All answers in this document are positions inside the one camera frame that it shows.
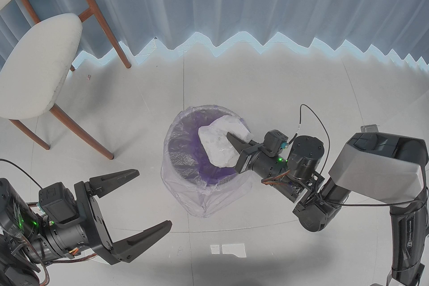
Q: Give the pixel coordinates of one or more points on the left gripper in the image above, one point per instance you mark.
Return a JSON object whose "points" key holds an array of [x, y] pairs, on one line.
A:
{"points": [[94, 234]]}

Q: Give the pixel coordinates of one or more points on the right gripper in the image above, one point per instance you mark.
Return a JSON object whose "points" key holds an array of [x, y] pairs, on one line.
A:
{"points": [[264, 165]]}

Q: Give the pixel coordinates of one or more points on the white plastic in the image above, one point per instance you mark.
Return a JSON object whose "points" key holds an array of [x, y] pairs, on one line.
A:
{"points": [[218, 147]]}

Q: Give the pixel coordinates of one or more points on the purple plastic bag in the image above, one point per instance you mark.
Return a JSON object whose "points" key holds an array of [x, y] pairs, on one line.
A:
{"points": [[187, 184]]}

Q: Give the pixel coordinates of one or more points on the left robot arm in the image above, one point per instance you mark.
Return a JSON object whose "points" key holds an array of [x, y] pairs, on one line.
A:
{"points": [[16, 211]]}

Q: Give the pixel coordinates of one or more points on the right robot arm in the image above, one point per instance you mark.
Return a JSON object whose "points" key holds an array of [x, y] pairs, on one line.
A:
{"points": [[372, 167]]}

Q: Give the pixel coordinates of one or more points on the white trash bin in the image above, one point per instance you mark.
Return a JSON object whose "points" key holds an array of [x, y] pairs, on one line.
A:
{"points": [[171, 160]]}

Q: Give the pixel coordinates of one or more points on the white wooden chair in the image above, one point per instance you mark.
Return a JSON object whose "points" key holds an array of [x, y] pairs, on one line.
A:
{"points": [[40, 70]]}

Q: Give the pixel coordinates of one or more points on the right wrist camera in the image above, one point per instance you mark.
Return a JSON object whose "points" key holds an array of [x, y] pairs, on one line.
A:
{"points": [[274, 140]]}

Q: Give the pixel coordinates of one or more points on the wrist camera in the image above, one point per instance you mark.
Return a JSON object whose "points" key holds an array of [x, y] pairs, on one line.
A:
{"points": [[274, 140], [57, 202]]}

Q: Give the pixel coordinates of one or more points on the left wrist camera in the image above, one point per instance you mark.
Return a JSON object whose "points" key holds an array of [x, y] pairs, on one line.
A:
{"points": [[57, 202]]}

